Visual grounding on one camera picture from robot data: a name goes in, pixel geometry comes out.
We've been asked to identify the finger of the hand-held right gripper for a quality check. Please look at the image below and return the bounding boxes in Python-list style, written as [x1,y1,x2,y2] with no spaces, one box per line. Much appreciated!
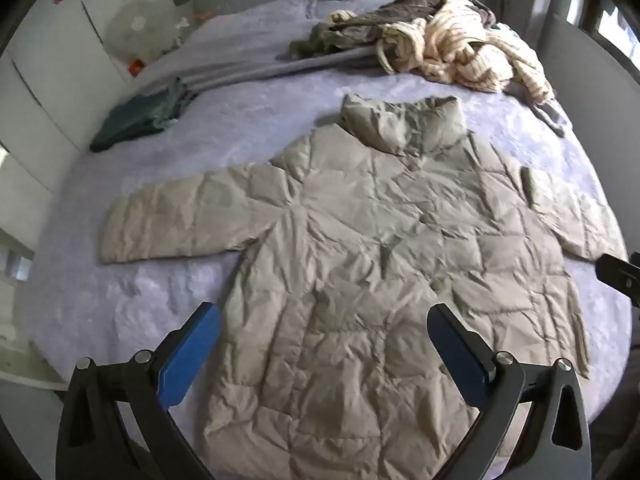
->
[596,251,640,311]

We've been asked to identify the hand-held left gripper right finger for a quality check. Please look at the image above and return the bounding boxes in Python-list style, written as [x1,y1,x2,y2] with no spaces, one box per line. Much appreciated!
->
[426,303,592,480]

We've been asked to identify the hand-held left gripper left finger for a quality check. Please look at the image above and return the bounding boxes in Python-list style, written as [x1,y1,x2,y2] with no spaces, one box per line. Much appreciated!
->
[55,301,222,480]

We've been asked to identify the beige puffer jacket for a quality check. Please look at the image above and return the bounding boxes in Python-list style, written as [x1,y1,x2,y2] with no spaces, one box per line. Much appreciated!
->
[98,94,628,480]

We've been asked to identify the grey flat panel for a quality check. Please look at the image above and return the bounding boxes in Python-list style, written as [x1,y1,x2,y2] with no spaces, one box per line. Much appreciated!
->
[542,12,640,256]

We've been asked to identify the grey garment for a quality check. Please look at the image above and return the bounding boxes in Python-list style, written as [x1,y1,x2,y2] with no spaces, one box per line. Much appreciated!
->
[505,80,571,138]

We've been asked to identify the white low shelf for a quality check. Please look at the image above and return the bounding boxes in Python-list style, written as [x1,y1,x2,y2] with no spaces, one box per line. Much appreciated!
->
[0,230,66,391]

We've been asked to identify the dark teal folded jeans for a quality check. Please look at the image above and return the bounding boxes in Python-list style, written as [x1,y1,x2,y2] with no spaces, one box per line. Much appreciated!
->
[89,77,201,152]

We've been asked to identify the window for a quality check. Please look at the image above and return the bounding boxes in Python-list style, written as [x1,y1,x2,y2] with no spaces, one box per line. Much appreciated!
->
[565,0,640,76]

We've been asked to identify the cream striped robe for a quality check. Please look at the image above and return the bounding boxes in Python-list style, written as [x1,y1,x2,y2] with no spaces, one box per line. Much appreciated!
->
[375,0,556,106]

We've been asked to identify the grey blanket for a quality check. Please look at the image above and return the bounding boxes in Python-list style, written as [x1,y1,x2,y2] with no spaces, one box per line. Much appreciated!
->
[135,0,381,92]

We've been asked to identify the white wardrobe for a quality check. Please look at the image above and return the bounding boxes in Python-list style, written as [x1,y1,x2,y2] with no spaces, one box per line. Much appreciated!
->
[0,0,136,201]

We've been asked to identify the white electric fan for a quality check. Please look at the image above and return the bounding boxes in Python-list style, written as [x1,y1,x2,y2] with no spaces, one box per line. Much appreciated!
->
[105,0,173,61]

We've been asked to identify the brown fleece garment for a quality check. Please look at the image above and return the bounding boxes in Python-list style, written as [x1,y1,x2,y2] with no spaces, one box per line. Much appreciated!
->
[289,0,501,58]

